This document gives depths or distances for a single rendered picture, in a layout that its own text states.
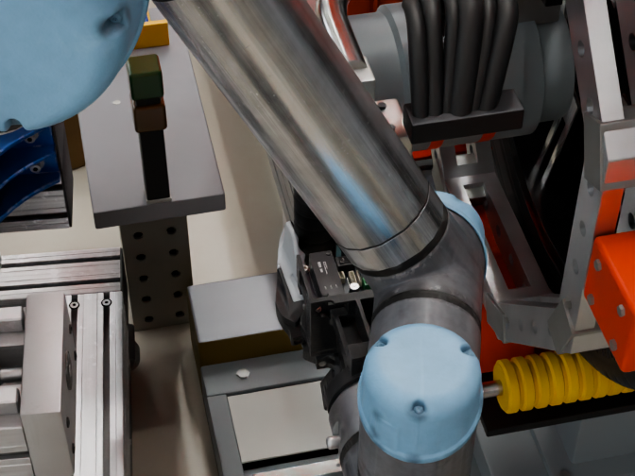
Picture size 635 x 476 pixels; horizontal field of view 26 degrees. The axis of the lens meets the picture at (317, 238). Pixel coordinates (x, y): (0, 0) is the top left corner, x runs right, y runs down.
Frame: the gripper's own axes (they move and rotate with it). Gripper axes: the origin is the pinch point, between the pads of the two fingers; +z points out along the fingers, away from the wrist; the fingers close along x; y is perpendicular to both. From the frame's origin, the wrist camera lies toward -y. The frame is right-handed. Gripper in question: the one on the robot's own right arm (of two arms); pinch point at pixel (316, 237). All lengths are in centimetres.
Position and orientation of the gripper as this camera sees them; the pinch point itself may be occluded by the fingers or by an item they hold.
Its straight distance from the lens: 117.0
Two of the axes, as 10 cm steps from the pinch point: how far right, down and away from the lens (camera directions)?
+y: 0.0, -7.1, -7.0
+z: -2.2, -6.9, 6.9
